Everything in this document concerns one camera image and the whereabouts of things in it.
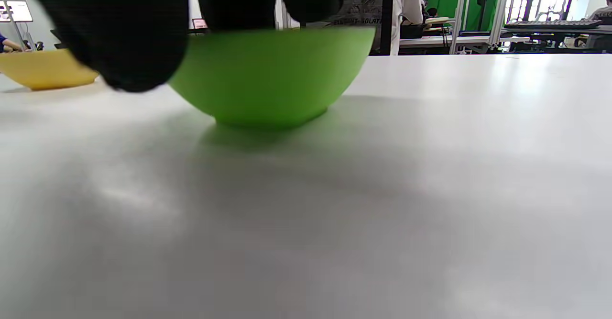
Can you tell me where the wall monitor screen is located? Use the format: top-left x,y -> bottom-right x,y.
0,0 -> 34,23

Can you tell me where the aluminium frame post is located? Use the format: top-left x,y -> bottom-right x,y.
488,0 -> 514,51

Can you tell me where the green small dish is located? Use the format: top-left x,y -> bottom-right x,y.
168,26 -> 376,129

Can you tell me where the yellow small dish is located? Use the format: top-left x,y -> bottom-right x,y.
0,49 -> 100,91

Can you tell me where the person's right hand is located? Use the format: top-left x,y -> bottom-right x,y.
14,0 -> 424,93

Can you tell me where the black keyboard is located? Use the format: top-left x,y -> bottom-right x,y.
504,19 -> 603,29

